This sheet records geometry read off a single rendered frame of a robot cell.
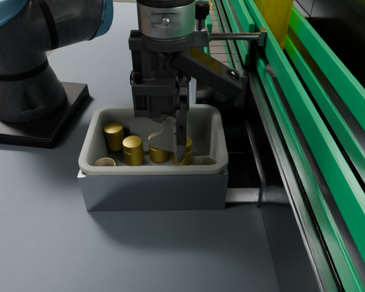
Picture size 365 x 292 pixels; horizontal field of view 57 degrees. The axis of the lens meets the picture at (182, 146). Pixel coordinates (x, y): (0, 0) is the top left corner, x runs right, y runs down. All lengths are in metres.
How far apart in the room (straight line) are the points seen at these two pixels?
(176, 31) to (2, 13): 0.33
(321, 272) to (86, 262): 0.31
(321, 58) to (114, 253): 0.42
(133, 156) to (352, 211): 0.37
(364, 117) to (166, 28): 0.26
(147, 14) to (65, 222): 0.33
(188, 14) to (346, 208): 0.28
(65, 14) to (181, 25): 0.32
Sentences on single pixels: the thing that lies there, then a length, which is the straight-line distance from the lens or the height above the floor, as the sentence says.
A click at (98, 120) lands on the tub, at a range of 0.60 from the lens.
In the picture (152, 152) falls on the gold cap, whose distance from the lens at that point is 0.59.
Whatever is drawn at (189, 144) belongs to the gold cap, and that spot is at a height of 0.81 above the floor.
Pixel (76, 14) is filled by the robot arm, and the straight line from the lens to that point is 0.71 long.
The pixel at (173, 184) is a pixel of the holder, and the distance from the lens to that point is 0.51.
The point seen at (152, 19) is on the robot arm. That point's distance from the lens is 0.44.
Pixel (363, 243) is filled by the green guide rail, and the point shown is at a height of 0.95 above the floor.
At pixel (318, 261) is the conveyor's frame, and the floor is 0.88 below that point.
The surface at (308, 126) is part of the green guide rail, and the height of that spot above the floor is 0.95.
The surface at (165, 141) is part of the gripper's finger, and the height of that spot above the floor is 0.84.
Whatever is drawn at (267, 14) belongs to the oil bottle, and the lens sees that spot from 0.70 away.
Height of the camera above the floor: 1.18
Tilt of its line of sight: 40 degrees down
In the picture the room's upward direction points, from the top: straight up
